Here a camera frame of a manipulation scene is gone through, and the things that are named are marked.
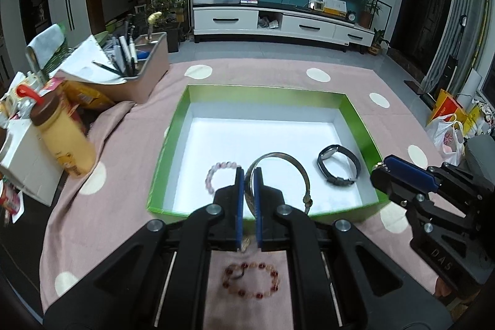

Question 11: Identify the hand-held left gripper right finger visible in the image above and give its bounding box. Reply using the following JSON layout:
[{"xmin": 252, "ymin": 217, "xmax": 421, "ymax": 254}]
[{"xmin": 253, "ymin": 167, "xmax": 455, "ymax": 330}]

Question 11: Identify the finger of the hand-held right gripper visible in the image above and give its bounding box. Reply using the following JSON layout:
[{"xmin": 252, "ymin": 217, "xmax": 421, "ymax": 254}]
[
  {"xmin": 384, "ymin": 155, "xmax": 442, "ymax": 190},
  {"xmin": 370, "ymin": 164, "xmax": 437, "ymax": 237}
]

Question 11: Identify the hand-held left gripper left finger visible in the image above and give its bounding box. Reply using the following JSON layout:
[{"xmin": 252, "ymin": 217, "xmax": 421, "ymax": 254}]
[{"xmin": 42, "ymin": 167, "xmax": 245, "ymax": 330}]

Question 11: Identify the silver bangle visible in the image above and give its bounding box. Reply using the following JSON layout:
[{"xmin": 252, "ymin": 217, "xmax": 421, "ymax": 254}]
[{"xmin": 244, "ymin": 151, "xmax": 313, "ymax": 216}]

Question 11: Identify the red bead bracelet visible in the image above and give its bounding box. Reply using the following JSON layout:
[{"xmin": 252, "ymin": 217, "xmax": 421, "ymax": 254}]
[{"xmin": 222, "ymin": 262, "xmax": 281, "ymax": 300}]

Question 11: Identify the green cardboard box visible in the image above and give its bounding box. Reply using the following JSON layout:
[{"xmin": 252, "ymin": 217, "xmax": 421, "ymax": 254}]
[{"xmin": 146, "ymin": 84, "xmax": 390, "ymax": 224}]

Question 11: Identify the white plastic bag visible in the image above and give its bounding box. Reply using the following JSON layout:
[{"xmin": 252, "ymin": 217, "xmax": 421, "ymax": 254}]
[{"xmin": 425, "ymin": 114, "xmax": 467, "ymax": 166}]

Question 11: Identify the grey chair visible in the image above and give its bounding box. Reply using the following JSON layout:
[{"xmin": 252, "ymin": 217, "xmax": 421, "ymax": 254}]
[{"xmin": 462, "ymin": 137, "xmax": 495, "ymax": 191}]

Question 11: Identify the orange yellow shopping bag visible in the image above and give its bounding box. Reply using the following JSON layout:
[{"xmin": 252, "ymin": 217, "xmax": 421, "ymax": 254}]
[{"xmin": 427, "ymin": 88, "xmax": 465, "ymax": 126}]

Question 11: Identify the black wristwatch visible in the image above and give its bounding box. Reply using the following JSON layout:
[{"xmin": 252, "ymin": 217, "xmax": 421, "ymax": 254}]
[{"xmin": 317, "ymin": 144, "xmax": 362, "ymax": 186}]

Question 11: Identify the yellow paper bag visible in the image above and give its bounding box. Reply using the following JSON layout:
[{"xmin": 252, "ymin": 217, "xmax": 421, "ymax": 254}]
[{"xmin": 463, "ymin": 104, "xmax": 486, "ymax": 139}]

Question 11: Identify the upright vacuum cleaner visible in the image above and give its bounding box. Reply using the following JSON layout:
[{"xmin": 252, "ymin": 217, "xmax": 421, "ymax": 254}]
[{"xmin": 437, "ymin": 15, "xmax": 468, "ymax": 95}]

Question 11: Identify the white rolled sheet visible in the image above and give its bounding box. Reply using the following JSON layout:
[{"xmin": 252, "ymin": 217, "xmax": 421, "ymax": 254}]
[{"xmin": 466, "ymin": 68, "xmax": 483, "ymax": 99}]

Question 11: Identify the small potted floor plant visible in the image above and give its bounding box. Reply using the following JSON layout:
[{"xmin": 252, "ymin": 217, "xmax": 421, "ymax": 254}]
[{"xmin": 367, "ymin": 29, "xmax": 391, "ymax": 56}]

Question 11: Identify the pink dotted tablecloth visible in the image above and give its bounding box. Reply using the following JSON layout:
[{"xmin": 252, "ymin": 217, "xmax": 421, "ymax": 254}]
[{"xmin": 39, "ymin": 59, "xmax": 470, "ymax": 330}]

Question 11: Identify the potted plant in brown pot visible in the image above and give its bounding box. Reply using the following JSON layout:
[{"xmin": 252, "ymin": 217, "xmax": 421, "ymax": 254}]
[{"xmin": 359, "ymin": 0, "xmax": 383, "ymax": 29}]

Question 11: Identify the beige organizer box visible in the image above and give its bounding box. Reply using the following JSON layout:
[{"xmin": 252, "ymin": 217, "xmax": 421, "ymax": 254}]
[{"xmin": 58, "ymin": 32, "xmax": 171, "ymax": 104}]

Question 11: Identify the white and yellow box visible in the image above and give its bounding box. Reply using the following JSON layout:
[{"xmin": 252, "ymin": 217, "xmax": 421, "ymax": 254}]
[{"xmin": 321, "ymin": 0, "xmax": 347, "ymax": 17}]

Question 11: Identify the yellow bottle with brown lid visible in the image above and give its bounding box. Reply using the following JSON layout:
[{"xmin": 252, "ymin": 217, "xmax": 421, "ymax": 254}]
[{"xmin": 16, "ymin": 84, "xmax": 97, "ymax": 178}]

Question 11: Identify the white television cabinet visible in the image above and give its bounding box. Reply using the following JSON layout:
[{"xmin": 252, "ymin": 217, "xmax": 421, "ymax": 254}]
[{"xmin": 192, "ymin": 1, "xmax": 376, "ymax": 52}]

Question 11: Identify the orange snack packet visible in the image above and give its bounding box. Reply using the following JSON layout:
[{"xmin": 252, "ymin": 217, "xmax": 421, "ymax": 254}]
[{"xmin": 62, "ymin": 80, "xmax": 117, "ymax": 112}]

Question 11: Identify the bunch of pens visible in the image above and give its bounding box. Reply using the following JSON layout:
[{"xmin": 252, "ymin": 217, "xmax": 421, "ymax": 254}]
[{"xmin": 92, "ymin": 15, "xmax": 140, "ymax": 79}]

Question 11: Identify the white paper sheet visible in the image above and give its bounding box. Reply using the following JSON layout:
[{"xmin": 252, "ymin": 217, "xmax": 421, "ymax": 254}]
[{"xmin": 56, "ymin": 34, "xmax": 128, "ymax": 85}]

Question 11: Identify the white cardboard box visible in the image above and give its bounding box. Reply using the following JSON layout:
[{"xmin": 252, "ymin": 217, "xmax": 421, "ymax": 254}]
[{"xmin": 0, "ymin": 117, "xmax": 64, "ymax": 207}]

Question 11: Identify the cluster of green plants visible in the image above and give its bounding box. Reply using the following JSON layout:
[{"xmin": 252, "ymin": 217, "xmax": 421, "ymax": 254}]
[{"xmin": 149, "ymin": 0, "xmax": 188, "ymax": 45}]

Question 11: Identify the red snack can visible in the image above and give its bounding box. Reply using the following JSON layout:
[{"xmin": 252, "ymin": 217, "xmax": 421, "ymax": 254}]
[{"xmin": 0, "ymin": 181, "xmax": 24, "ymax": 224}]

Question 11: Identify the pale yellow packet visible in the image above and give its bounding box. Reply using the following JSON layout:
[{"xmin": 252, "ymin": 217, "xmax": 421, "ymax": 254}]
[{"xmin": 4, "ymin": 73, "xmax": 39, "ymax": 110}]

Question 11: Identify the green pack with white cloth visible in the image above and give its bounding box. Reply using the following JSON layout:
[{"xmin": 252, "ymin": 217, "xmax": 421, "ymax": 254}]
[{"xmin": 25, "ymin": 23, "xmax": 68, "ymax": 75}]

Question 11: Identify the pink bead bracelet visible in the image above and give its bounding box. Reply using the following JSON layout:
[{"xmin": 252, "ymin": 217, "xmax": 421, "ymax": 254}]
[{"xmin": 205, "ymin": 161, "xmax": 242, "ymax": 195}]

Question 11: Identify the gold curved handle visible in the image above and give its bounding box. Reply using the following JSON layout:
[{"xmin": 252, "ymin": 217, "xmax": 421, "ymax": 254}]
[{"xmin": 146, "ymin": 11, "xmax": 163, "ymax": 42}]

